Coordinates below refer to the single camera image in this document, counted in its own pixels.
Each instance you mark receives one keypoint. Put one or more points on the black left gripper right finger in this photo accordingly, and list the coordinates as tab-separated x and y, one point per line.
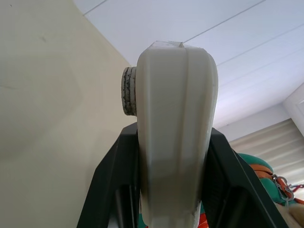
228	185

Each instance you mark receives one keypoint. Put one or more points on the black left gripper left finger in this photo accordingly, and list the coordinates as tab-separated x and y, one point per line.
111	180

